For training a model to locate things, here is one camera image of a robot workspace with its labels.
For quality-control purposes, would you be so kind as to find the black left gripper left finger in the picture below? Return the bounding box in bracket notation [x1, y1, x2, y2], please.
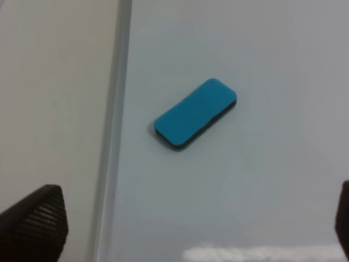
[1, 184, 69, 261]

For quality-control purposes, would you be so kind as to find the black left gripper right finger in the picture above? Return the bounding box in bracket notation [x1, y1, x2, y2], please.
[335, 181, 349, 250]

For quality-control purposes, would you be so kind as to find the blue whiteboard eraser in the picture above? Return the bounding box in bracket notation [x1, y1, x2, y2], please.
[154, 78, 237, 151]

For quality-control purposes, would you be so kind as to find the white whiteboard with aluminium frame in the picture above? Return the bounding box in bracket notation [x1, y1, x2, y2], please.
[92, 1, 348, 261]

